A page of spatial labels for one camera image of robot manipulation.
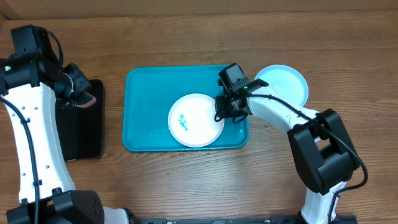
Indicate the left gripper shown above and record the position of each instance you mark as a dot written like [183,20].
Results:
[81,84]

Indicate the black plastic tray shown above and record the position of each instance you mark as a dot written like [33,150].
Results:
[81,130]

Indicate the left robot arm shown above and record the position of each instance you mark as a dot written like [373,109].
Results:
[29,91]

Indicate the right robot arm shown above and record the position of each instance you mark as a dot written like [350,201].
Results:
[323,153]

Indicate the light blue plate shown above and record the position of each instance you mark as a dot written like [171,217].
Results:
[287,82]

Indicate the white plate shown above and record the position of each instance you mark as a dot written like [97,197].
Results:
[191,120]

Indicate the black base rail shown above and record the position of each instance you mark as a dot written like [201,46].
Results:
[217,221]

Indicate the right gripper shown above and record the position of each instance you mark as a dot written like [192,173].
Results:
[223,103]

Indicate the pink and green sponge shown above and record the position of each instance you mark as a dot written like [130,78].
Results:
[85,100]

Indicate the teal plastic tray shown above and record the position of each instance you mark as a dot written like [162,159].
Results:
[149,95]

